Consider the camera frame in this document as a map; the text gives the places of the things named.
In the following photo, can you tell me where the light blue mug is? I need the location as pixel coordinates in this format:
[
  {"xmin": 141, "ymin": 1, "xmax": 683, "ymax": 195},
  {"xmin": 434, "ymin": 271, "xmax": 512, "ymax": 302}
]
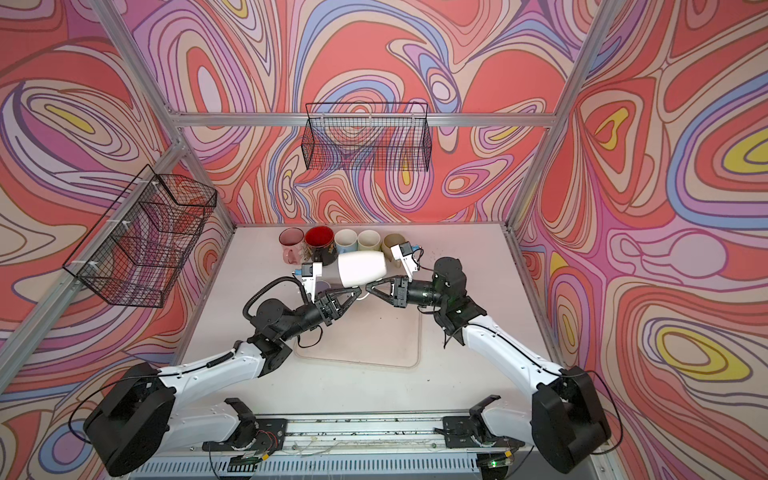
[{"xmin": 334, "ymin": 228, "xmax": 358, "ymax": 255}]

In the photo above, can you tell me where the black wire basket left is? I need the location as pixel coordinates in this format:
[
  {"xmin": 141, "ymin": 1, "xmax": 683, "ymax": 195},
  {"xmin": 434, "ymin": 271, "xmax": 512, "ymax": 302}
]
[{"xmin": 62, "ymin": 165, "xmax": 218, "ymax": 308}]

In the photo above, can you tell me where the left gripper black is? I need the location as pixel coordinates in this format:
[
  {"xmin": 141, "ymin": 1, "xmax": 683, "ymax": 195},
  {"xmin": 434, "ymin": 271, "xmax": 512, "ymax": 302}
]
[{"xmin": 275, "ymin": 292, "xmax": 358, "ymax": 347}]

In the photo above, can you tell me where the pink mug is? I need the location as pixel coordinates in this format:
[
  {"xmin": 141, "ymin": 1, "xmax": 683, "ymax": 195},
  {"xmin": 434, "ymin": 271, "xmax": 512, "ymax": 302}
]
[{"xmin": 278, "ymin": 227, "xmax": 306, "ymax": 265}]

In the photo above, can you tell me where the black wire basket back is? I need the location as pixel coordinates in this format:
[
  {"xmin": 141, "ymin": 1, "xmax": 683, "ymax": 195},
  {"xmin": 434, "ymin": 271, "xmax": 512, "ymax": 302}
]
[{"xmin": 301, "ymin": 101, "xmax": 432, "ymax": 172}]

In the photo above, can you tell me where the black wire basket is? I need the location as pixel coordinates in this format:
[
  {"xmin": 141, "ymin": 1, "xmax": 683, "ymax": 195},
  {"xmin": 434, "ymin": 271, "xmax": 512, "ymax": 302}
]
[
  {"xmin": 62, "ymin": 165, "xmax": 218, "ymax": 308},
  {"xmin": 301, "ymin": 101, "xmax": 432, "ymax": 172}
]

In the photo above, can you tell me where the purple mug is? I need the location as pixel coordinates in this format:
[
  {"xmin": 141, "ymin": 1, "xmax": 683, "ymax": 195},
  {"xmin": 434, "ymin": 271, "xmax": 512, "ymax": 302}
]
[{"xmin": 314, "ymin": 280, "xmax": 331, "ymax": 297}]

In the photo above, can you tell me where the black skull mug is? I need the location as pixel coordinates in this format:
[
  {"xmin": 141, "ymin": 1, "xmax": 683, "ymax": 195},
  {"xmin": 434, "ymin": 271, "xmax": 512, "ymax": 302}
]
[{"xmin": 304, "ymin": 225, "xmax": 338, "ymax": 267}]

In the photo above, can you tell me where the green mug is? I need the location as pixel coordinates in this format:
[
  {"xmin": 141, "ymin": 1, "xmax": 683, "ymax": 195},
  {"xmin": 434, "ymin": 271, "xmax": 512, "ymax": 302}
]
[{"xmin": 357, "ymin": 229, "xmax": 382, "ymax": 251}]

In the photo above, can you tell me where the white mug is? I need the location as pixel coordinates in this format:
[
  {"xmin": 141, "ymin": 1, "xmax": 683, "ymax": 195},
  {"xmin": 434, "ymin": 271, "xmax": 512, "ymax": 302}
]
[{"xmin": 337, "ymin": 250, "xmax": 387, "ymax": 287}]

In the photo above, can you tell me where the beige ceramic teapot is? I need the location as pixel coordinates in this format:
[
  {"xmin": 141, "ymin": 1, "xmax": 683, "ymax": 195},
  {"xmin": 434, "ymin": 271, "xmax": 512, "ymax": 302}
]
[{"xmin": 381, "ymin": 233, "xmax": 406, "ymax": 263}]

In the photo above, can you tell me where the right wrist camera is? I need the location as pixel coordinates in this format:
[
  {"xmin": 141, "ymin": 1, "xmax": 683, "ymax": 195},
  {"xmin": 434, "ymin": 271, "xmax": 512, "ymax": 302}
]
[{"xmin": 391, "ymin": 242, "xmax": 420, "ymax": 280}]

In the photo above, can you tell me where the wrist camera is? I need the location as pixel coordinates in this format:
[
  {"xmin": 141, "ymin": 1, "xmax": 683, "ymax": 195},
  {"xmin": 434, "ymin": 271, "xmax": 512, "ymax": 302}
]
[
  {"xmin": 295, "ymin": 262, "xmax": 323, "ymax": 303},
  {"xmin": 391, "ymin": 242, "xmax": 420, "ymax": 280}
]

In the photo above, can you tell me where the beige plastic tray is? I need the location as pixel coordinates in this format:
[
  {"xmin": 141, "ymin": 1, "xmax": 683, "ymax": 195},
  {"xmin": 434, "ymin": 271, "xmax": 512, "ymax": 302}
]
[{"xmin": 295, "ymin": 297, "xmax": 421, "ymax": 368}]

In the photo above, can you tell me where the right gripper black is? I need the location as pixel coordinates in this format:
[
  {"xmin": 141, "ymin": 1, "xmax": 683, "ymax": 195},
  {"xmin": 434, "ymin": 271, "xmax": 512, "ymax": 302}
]
[{"xmin": 366, "ymin": 274, "xmax": 447, "ymax": 310}]

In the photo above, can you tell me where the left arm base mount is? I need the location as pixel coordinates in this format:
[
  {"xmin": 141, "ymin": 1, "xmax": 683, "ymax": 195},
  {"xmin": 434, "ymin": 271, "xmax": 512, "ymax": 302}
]
[{"xmin": 202, "ymin": 418, "xmax": 288, "ymax": 454}]

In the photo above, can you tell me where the aluminium front rail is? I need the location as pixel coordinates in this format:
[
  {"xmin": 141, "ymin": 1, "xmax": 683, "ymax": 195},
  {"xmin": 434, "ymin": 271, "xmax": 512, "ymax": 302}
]
[{"xmin": 119, "ymin": 410, "xmax": 607, "ymax": 457}]

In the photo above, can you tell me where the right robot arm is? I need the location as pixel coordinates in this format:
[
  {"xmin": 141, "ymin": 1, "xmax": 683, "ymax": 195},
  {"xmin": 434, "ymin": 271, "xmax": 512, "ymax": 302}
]
[{"xmin": 365, "ymin": 257, "xmax": 612, "ymax": 474}]

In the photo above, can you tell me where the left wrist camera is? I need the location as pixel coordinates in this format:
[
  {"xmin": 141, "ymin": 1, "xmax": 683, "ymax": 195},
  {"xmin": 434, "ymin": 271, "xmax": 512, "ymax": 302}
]
[{"xmin": 295, "ymin": 262, "xmax": 323, "ymax": 303}]

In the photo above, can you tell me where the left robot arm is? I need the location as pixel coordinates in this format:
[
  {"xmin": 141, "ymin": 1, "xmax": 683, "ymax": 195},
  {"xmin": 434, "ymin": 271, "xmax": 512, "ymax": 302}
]
[{"xmin": 74, "ymin": 276, "xmax": 362, "ymax": 477}]

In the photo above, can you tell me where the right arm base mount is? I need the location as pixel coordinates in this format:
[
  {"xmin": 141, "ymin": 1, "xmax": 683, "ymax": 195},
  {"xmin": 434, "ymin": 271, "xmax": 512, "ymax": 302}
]
[{"xmin": 434, "ymin": 415, "xmax": 525, "ymax": 451}]

